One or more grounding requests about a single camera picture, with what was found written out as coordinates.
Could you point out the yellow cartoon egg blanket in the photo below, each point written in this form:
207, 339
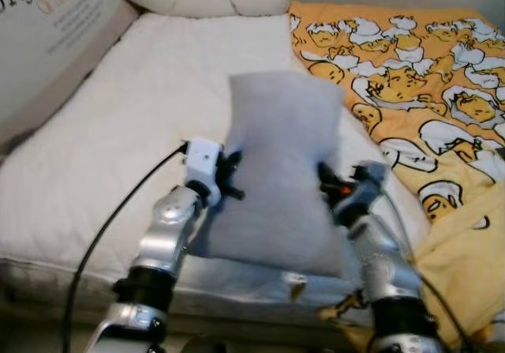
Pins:
426, 92

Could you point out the beige bed base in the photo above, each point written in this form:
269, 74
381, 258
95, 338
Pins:
47, 306

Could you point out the grey pillow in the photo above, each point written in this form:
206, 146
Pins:
280, 155

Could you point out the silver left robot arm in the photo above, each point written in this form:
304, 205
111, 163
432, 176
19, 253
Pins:
162, 242

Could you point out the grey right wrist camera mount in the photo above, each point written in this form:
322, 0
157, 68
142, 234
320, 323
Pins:
369, 187

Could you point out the grey cushion with printed text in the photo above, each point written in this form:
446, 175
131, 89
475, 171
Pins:
55, 29

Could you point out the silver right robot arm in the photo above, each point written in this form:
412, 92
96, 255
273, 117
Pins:
390, 282

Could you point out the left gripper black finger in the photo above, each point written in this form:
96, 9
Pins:
233, 193

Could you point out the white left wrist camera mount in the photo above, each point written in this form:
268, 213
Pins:
203, 163

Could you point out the white quilted mattress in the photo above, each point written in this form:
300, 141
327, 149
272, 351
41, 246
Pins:
118, 132

